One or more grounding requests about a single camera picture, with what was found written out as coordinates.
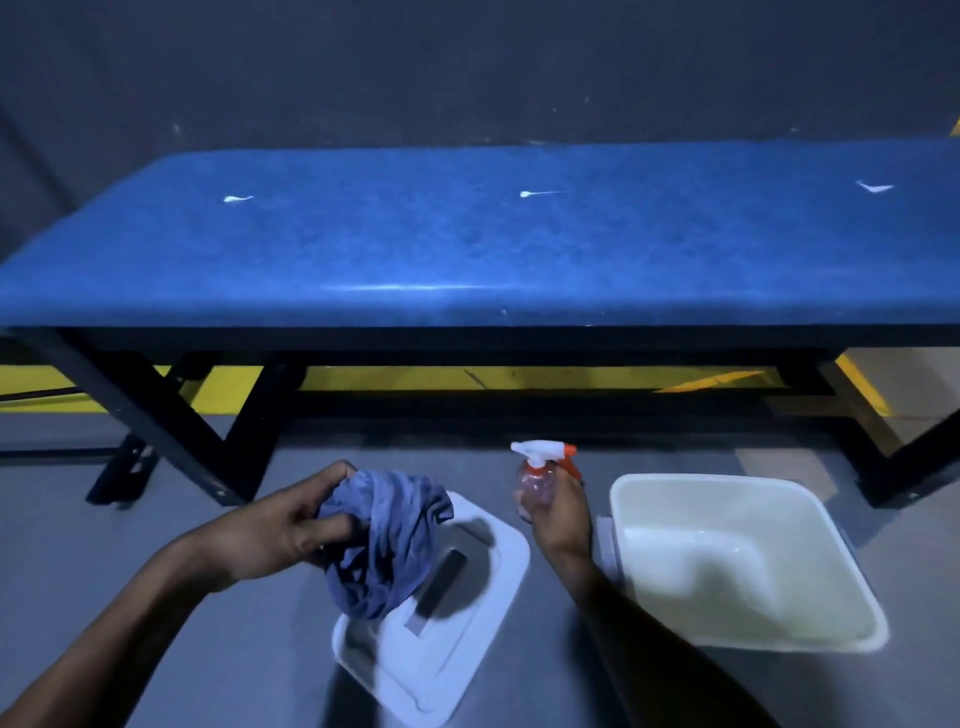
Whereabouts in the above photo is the person's right hand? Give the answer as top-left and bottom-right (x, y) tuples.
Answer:
(513, 468), (595, 561)

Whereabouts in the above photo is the person's left hand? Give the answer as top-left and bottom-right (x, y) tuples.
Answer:
(191, 459), (358, 594)

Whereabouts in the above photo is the pink spray bottle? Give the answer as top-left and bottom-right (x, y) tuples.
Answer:
(510, 440), (580, 523)

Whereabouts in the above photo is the blue cleaning cloth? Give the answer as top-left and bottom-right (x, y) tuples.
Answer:
(314, 468), (457, 622)

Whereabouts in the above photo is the white plastic box lid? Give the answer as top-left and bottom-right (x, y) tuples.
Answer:
(332, 491), (532, 728)

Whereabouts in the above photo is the white plastic storage box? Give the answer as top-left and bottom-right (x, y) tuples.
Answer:
(596, 472), (891, 654)

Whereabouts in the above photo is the blue bench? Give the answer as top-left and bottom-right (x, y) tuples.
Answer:
(0, 137), (960, 511)

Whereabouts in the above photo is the person's right forearm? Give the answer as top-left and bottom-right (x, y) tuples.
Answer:
(551, 551), (781, 728)

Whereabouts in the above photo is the person's left forearm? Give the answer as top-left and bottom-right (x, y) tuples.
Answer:
(0, 536), (226, 728)

